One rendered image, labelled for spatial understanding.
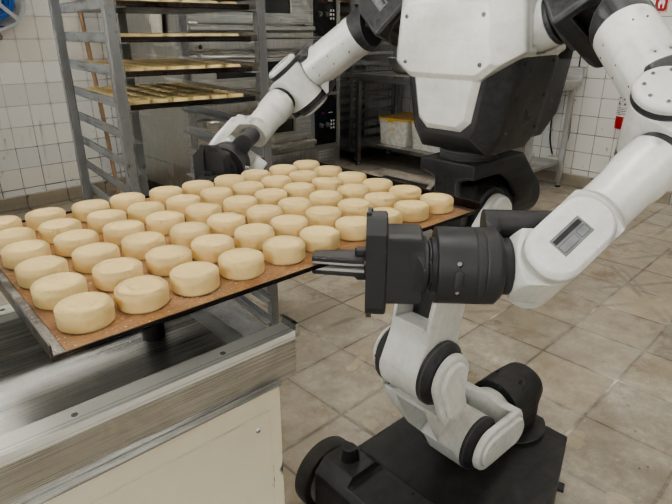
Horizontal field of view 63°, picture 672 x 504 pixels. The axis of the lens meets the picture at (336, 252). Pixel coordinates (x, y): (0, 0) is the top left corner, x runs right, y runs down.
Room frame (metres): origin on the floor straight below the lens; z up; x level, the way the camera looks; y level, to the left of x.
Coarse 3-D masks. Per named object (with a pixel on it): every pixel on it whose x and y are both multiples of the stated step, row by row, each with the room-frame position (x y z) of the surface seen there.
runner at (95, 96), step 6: (78, 90) 2.00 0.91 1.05; (84, 90) 1.93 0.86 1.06; (90, 90) 1.87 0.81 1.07; (84, 96) 1.94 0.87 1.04; (90, 96) 1.88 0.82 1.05; (96, 96) 1.82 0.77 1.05; (102, 96) 1.76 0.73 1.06; (108, 96) 1.71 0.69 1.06; (102, 102) 1.77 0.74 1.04; (108, 102) 1.72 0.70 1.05
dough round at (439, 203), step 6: (420, 198) 0.78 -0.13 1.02; (426, 198) 0.77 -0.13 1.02; (432, 198) 0.77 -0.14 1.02; (438, 198) 0.77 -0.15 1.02; (444, 198) 0.77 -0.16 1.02; (450, 198) 0.77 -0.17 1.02; (432, 204) 0.76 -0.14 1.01; (438, 204) 0.76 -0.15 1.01; (444, 204) 0.76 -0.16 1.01; (450, 204) 0.76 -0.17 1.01; (432, 210) 0.76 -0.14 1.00; (438, 210) 0.76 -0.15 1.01; (444, 210) 0.76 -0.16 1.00; (450, 210) 0.77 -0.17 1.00
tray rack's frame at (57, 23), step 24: (48, 0) 2.04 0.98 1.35; (120, 24) 2.18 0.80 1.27; (72, 96) 2.04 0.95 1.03; (72, 120) 2.03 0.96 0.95; (192, 120) 2.31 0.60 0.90; (192, 144) 2.30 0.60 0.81; (144, 168) 2.19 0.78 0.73; (144, 192) 2.19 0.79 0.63; (216, 312) 2.04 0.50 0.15; (240, 312) 2.04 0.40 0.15
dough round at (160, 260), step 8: (160, 248) 0.57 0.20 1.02; (168, 248) 0.57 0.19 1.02; (176, 248) 0.57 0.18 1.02; (184, 248) 0.57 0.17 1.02; (152, 256) 0.55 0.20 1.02; (160, 256) 0.55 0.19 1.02; (168, 256) 0.55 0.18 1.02; (176, 256) 0.55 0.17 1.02; (184, 256) 0.55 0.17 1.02; (152, 264) 0.54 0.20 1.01; (160, 264) 0.54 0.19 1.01; (168, 264) 0.54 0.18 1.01; (176, 264) 0.54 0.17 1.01; (152, 272) 0.54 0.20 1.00; (160, 272) 0.54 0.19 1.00; (168, 272) 0.54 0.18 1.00
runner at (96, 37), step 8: (64, 32) 2.05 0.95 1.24; (72, 32) 1.96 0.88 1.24; (80, 32) 1.87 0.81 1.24; (88, 32) 1.80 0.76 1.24; (96, 32) 1.73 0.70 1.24; (72, 40) 1.97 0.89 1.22; (80, 40) 1.89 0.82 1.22; (88, 40) 1.81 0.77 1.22; (96, 40) 1.74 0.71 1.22; (104, 40) 1.67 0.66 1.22; (120, 40) 1.56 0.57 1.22
